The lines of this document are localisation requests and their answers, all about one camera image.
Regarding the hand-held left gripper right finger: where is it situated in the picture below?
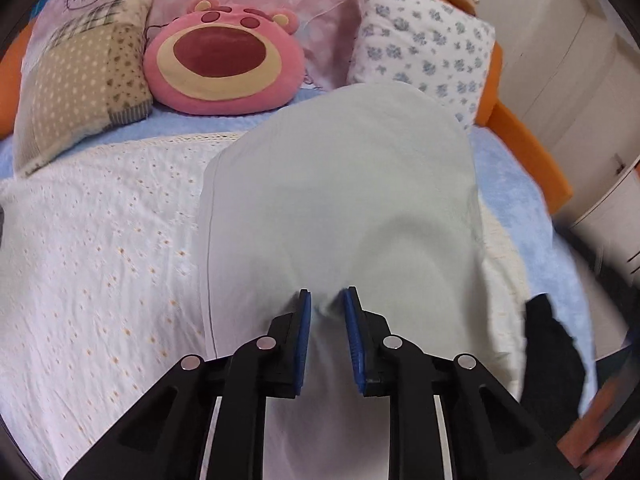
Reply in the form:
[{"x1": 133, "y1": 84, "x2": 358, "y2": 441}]
[{"x1": 341, "y1": 286, "x2": 581, "y2": 480}]

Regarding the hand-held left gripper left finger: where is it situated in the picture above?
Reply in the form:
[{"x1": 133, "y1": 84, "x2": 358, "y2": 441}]
[{"x1": 64, "y1": 288, "x2": 313, "y2": 480}]

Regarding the black cloth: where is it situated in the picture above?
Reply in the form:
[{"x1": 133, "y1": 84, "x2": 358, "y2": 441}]
[{"x1": 522, "y1": 294, "x2": 588, "y2": 418}]

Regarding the pale cream garment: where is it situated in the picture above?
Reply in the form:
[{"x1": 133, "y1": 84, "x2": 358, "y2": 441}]
[{"x1": 197, "y1": 82, "x2": 526, "y2": 480}]

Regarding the white cabinet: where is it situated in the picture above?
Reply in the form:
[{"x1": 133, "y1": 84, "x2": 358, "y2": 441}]
[{"x1": 570, "y1": 157, "x2": 640, "y2": 281}]

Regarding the white eyelet blanket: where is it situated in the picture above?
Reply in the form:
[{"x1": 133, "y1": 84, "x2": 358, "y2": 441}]
[{"x1": 0, "y1": 131, "x2": 531, "y2": 480}]

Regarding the light blue bedsheet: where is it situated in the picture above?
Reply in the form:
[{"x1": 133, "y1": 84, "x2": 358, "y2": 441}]
[{"x1": 0, "y1": 85, "x2": 601, "y2": 411}]

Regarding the pink bear plush pillow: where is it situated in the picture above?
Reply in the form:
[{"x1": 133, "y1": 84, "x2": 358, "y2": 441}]
[{"x1": 142, "y1": 0, "x2": 306, "y2": 116}]

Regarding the white floral pillow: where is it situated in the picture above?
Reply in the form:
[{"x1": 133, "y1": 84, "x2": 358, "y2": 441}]
[{"x1": 346, "y1": 0, "x2": 497, "y2": 133}]

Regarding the pink printed quilt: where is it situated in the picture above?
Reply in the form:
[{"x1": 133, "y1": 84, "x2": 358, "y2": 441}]
[{"x1": 22, "y1": 0, "x2": 396, "y2": 92}]

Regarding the beige patchwork pillow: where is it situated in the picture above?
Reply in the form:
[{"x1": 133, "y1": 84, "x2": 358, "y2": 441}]
[{"x1": 12, "y1": 0, "x2": 155, "y2": 178}]

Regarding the orange bed frame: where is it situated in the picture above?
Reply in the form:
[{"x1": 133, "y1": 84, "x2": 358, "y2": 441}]
[{"x1": 0, "y1": 0, "x2": 573, "y2": 216}]

